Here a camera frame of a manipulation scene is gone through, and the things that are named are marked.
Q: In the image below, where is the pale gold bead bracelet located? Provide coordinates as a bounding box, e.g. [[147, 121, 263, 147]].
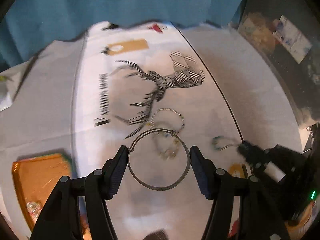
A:
[[152, 129, 182, 160]]

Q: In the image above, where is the grey table cloth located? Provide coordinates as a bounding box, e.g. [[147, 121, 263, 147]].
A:
[[1, 25, 302, 239]]

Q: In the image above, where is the blue curtain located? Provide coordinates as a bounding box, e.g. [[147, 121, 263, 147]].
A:
[[1, 0, 242, 70]]

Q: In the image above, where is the thin silver bead bracelet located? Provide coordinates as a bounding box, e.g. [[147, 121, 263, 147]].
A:
[[149, 108, 186, 134]]

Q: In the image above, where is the dark cabinet with stickers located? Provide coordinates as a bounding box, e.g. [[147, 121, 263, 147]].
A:
[[238, 0, 319, 128]]

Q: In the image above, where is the green bead chain bracelet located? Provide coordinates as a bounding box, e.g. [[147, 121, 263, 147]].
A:
[[211, 135, 241, 152]]

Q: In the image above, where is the red green bead bracelet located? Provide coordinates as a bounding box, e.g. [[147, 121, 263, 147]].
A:
[[26, 200, 43, 221]]

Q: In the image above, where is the white deer print runner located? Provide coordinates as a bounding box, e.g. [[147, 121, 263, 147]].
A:
[[73, 22, 241, 239]]

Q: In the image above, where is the copper metal tray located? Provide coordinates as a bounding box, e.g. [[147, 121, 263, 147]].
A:
[[11, 153, 87, 240]]

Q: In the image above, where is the silver bangle ring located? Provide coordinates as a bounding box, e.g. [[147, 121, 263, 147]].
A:
[[127, 128, 192, 191]]

